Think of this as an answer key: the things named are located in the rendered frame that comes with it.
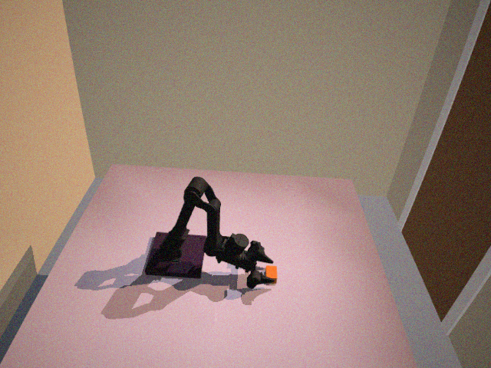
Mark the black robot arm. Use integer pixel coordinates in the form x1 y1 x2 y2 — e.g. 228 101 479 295
160 176 265 266

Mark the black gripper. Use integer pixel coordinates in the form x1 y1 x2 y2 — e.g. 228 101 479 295
234 250 275 289

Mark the orange block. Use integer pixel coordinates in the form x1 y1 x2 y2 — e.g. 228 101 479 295
265 265 278 284

